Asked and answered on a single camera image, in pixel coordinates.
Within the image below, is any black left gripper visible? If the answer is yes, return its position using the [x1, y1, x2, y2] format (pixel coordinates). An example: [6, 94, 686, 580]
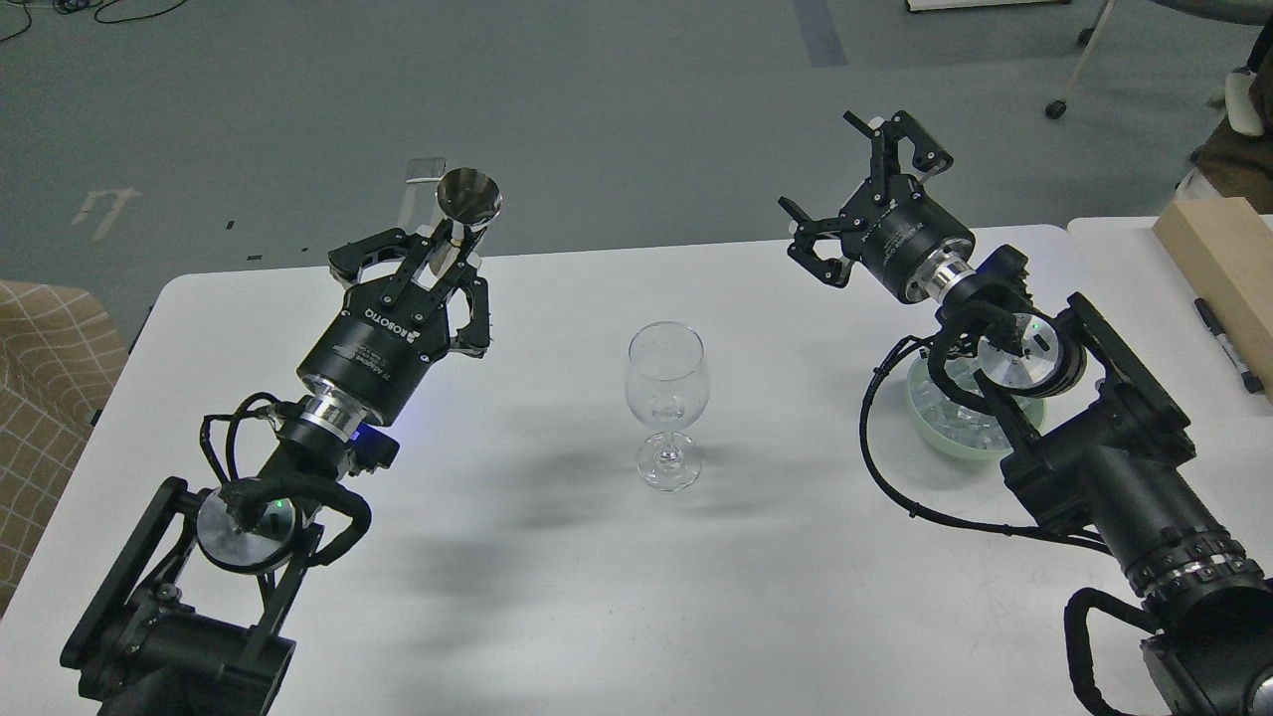
[297, 228, 491, 427]

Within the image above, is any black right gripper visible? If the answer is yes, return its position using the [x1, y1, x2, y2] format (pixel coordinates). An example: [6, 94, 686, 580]
[778, 110, 976, 304]

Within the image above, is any steel cocktail jigger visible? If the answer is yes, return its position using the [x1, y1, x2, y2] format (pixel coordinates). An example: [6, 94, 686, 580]
[426, 168, 503, 276]

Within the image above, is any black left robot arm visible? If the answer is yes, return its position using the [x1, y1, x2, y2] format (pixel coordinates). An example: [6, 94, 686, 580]
[60, 219, 490, 715]

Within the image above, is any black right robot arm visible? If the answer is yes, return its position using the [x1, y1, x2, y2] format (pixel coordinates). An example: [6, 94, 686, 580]
[779, 110, 1272, 715]

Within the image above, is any green bowl of ice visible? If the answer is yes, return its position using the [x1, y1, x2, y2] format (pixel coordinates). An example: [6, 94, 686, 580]
[905, 349, 1046, 461]

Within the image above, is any clear wine glass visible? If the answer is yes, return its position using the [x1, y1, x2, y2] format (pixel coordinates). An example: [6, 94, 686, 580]
[625, 321, 710, 492]

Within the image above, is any silver floor plate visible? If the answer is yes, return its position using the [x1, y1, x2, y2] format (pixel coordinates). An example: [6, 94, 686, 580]
[404, 157, 449, 185]

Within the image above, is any light wooden box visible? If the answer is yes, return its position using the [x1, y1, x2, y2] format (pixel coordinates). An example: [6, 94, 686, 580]
[1152, 197, 1272, 396]

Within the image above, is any beige checkered chair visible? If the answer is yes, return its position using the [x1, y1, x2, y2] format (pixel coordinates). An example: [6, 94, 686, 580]
[1, 280, 129, 612]

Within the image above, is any seated person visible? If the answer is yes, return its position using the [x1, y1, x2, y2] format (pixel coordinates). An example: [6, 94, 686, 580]
[1174, 20, 1272, 217]

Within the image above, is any black marker pen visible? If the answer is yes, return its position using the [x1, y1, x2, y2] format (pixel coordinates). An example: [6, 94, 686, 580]
[1192, 297, 1265, 394]

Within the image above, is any black floor cable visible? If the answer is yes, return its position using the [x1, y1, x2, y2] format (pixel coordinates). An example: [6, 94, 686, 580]
[0, 0, 188, 43]

